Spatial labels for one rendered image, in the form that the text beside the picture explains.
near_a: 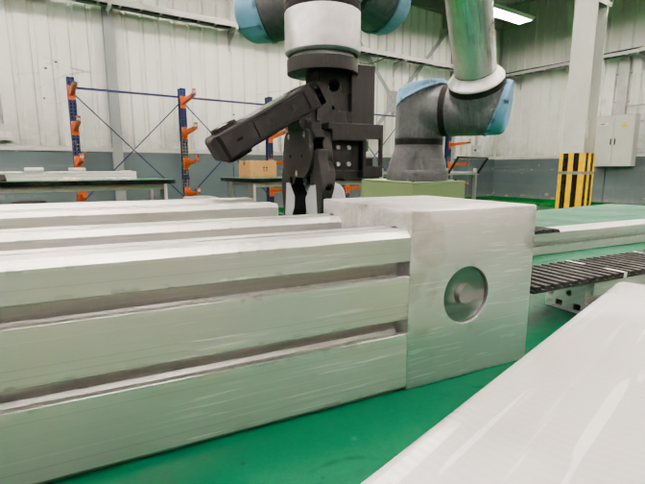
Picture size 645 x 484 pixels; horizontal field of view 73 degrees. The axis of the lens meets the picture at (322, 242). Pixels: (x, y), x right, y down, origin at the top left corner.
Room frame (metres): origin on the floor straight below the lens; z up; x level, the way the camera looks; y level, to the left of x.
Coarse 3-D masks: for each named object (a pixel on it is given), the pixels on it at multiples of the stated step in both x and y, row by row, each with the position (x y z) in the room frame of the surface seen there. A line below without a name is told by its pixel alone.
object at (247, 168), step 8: (240, 160) 5.82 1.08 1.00; (248, 160) 5.66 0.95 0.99; (256, 160) 5.69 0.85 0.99; (264, 160) 5.76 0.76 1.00; (272, 160) 5.84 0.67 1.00; (240, 168) 5.82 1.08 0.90; (248, 168) 5.66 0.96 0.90; (256, 168) 5.68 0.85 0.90; (264, 168) 5.75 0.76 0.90; (272, 168) 5.83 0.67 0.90; (240, 176) 5.82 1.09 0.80; (248, 176) 5.67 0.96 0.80; (256, 176) 5.68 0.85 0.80; (264, 176) 5.76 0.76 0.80; (272, 176) 5.83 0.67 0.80
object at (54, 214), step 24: (0, 216) 0.30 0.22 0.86; (24, 216) 0.30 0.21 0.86; (48, 216) 0.31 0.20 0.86; (72, 216) 0.31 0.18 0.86; (96, 216) 0.32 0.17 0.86; (120, 216) 0.33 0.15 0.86; (144, 216) 0.34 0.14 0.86; (168, 216) 0.34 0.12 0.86; (192, 216) 0.35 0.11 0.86; (216, 216) 0.36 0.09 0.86; (240, 216) 0.37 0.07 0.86
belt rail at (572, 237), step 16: (592, 224) 0.67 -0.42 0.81; (608, 224) 0.67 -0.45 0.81; (624, 224) 0.67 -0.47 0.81; (640, 224) 0.68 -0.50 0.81; (544, 240) 0.58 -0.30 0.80; (560, 240) 0.61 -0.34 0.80; (576, 240) 0.62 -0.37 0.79; (592, 240) 0.63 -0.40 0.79; (608, 240) 0.64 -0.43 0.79; (624, 240) 0.66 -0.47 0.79; (640, 240) 0.68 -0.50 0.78
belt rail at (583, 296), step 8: (608, 280) 0.33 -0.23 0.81; (616, 280) 0.34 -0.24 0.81; (624, 280) 0.34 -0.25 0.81; (632, 280) 0.35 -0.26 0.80; (640, 280) 0.35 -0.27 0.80; (568, 288) 0.34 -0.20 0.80; (576, 288) 0.34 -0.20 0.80; (584, 288) 0.33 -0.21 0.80; (592, 288) 0.33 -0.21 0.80; (600, 288) 0.33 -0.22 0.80; (608, 288) 0.33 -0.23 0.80; (552, 296) 0.36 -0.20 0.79; (560, 296) 0.35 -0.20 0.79; (568, 296) 0.34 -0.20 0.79; (576, 296) 0.34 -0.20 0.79; (584, 296) 0.33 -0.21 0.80; (592, 296) 0.34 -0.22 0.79; (600, 296) 0.34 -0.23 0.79; (552, 304) 0.36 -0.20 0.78; (560, 304) 0.35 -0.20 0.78; (568, 304) 0.34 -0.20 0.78; (576, 304) 0.34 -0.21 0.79; (584, 304) 0.33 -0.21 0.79; (576, 312) 0.34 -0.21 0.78
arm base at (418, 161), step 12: (396, 144) 1.08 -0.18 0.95; (408, 144) 1.04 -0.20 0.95; (420, 144) 1.03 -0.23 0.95; (432, 144) 1.04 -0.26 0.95; (396, 156) 1.06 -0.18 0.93; (408, 156) 1.04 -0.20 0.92; (420, 156) 1.03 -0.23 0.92; (432, 156) 1.03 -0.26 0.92; (396, 168) 1.05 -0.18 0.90; (408, 168) 1.03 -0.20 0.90; (420, 168) 1.03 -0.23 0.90; (432, 168) 1.02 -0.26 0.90; (444, 168) 1.05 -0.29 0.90; (396, 180) 1.05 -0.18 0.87; (408, 180) 1.03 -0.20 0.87; (420, 180) 1.02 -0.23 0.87; (432, 180) 1.02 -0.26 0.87; (444, 180) 1.04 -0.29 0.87
